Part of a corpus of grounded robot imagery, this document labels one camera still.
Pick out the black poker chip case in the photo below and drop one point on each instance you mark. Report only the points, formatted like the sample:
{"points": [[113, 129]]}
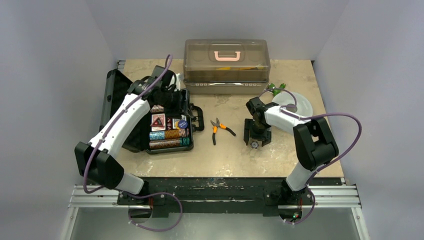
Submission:
{"points": [[161, 130]]}

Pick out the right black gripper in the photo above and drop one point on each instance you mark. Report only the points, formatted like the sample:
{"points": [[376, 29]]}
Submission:
{"points": [[253, 136]]}

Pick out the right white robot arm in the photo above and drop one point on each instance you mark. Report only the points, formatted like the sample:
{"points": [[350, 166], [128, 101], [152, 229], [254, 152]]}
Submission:
{"points": [[314, 142]]}

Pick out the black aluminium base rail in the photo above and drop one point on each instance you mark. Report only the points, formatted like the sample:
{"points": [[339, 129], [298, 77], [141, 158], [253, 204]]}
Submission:
{"points": [[224, 195]]}

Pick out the white filament spool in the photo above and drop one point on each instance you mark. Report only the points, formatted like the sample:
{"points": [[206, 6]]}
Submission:
{"points": [[303, 106]]}

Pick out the green toy figure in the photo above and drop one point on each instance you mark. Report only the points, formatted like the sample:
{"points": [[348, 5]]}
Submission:
{"points": [[275, 90]]}

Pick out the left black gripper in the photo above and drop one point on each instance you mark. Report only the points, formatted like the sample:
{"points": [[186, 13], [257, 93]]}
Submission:
{"points": [[182, 107]]}

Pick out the translucent brown storage box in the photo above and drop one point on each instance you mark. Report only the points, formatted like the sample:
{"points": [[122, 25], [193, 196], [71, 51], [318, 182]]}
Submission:
{"points": [[226, 66]]}

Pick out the red playing card deck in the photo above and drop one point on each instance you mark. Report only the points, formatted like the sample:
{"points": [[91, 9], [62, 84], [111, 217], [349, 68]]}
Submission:
{"points": [[158, 122]]}

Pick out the grey poker chip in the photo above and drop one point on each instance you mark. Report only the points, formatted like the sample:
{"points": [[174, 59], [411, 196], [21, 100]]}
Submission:
{"points": [[254, 144]]}

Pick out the bottom chip row brown green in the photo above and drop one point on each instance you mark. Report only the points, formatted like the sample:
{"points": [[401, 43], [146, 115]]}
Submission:
{"points": [[169, 143]]}

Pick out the blue small blind button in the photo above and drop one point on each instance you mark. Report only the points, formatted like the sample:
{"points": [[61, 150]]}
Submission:
{"points": [[182, 124]]}

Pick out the all in triangle button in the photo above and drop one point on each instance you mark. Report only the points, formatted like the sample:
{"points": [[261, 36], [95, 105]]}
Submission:
{"points": [[158, 123]]}

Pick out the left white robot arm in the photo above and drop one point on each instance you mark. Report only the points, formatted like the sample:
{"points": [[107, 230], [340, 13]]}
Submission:
{"points": [[96, 159]]}

